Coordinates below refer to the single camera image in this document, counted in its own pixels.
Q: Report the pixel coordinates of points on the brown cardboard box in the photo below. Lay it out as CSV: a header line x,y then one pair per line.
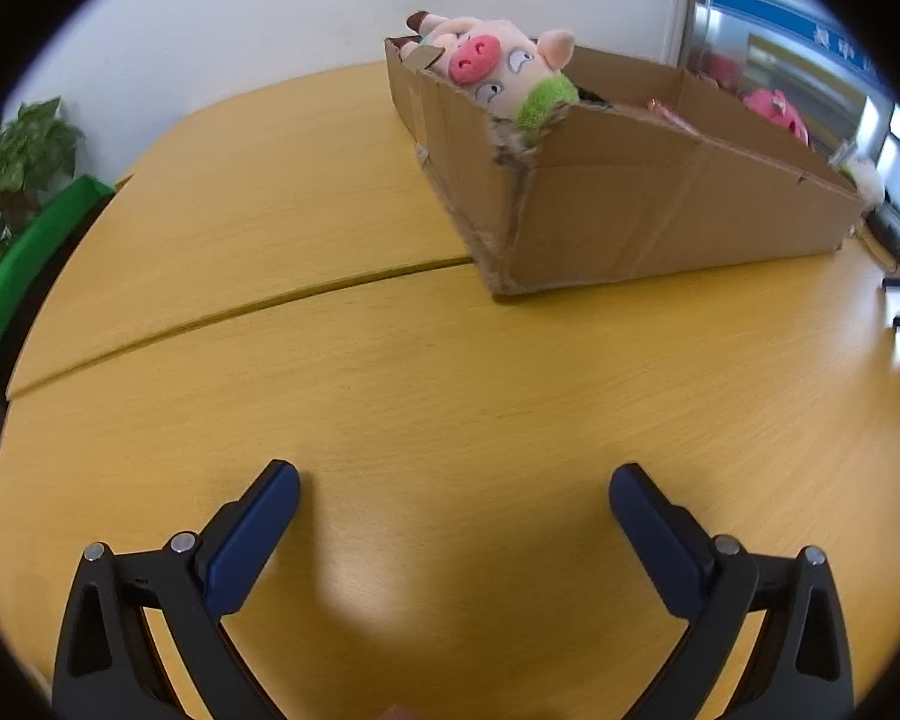
x,y
645,210

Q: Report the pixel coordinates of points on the green potted plant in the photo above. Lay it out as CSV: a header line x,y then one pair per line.
x,y
22,157

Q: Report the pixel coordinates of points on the glass partition window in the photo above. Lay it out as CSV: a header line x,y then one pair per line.
x,y
780,22

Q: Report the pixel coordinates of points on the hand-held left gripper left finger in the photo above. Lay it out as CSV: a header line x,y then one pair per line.
x,y
255,532

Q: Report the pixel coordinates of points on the pink plush toy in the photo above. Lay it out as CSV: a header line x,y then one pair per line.
x,y
776,109

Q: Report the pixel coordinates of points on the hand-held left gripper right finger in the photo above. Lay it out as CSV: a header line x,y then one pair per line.
x,y
652,540

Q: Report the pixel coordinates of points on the white rounded object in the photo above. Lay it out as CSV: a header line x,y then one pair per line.
x,y
862,176

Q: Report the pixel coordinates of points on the pig plush toy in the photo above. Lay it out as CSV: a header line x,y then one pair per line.
x,y
487,60

